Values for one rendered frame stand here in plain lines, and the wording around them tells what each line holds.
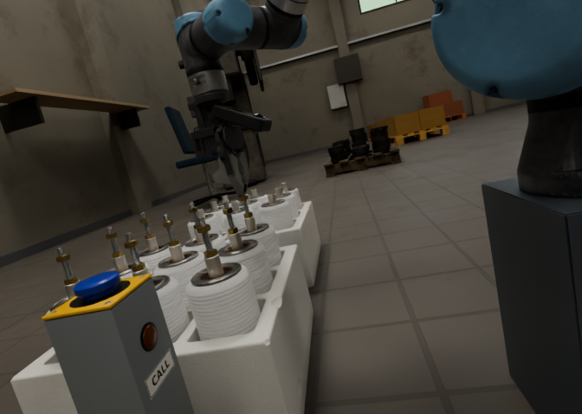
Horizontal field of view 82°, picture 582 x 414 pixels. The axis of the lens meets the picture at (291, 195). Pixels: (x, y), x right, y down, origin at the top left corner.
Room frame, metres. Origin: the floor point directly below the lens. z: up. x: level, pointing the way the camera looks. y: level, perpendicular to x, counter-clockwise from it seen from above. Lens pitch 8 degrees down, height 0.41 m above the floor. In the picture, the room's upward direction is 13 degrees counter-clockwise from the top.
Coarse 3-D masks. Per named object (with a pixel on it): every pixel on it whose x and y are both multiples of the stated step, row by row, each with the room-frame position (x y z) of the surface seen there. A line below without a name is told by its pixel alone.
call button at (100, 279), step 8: (112, 272) 0.33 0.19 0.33; (88, 280) 0.32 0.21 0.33; (96, 280) 0.31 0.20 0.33; (104, 280) 0.31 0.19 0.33; (112, 280) 0.31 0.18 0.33; (80, 288) 0.30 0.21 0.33; (88, 288) 0.30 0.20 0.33; (96, 288) 0.30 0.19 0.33; (104, 288) 0.30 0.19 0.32; (112, 288) 0.31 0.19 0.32; (80, 296) 0.30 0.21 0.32; (88, 296) 0.30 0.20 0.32; (96, 296) 0.30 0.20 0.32
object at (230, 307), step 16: (240, 272) 0.47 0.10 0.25; (192, 288) 0.45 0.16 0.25; (208, 288) 0.44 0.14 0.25; (224, 288) 0.44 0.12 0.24; (240, 288) 0.45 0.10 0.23; (192, 304) 0.45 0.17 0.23; (208, 304) 0.44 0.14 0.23; (224, 304) 0.44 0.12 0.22; (240, 304) 0.45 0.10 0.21; (256, 304) 0.48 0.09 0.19; (208, 320) 0.44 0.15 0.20; (224, 320) 0.43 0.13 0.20; (240, 320) 0.44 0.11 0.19; (256, 320) 0.46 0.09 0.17; (208, 336) 0.44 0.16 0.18; (224, 336) 0.43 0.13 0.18
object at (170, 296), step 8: (176, 280) 0.52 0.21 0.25; (160, 288) 0.48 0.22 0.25; (168, 288) 0.48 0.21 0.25; (176, 288) 0.50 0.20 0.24; (160, 296) 0.47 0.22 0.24; (168, 296) 0.48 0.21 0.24; (176, 296) 0.49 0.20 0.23; (160, 304) 0.47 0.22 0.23; (168, 304) 0.47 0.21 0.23; (176, 304) 0.48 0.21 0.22; (184, 304) 0.52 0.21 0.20; (168, 312) 0.47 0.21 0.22; (176, 312) 0.48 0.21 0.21; (184, 312) 0.50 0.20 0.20; (168, 320) 0.47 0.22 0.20; (176, 320) 0.48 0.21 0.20; (184, 320) 0.49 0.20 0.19; (168, 328) 0.47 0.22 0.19; (176, 328) 0.47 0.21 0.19; (184, 328) 0.49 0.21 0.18; (176, 336) 0.47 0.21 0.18
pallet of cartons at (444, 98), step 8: (424, 96) 9.64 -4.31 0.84; (432, 96) 9.40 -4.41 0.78; (440, 96) 9.39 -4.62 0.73; (448, 96) 9.38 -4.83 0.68; (424, 104) 9.73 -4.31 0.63; (432, 104) 9.40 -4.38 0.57; (440, 104) 9.39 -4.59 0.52; (448, 104) 8.95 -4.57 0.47; (456, 104) 8.95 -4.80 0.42; (448, 112) 8.95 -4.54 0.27; (456, 112) 8.95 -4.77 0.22; (448, 120) 9.73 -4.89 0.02; (456, 120) 8.93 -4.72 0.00
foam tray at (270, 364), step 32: (288, 256) 0.70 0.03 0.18; (288, 288) 0.58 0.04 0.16; (192, 320) 0.50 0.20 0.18; (288, 320) 0.52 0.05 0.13; (192, 352) 0.41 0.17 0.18; (224, 352) 0.40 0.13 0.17; (256, 352) 0.40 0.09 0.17; (288, 352) 0.47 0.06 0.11; (32, 384) 0.45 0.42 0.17; (64, 384) 0.44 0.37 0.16; (192, 384) 0.41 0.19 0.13; (224, 384) 0.41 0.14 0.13; (256, 384) 0.40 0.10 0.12; (288, 384) 0.43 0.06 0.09
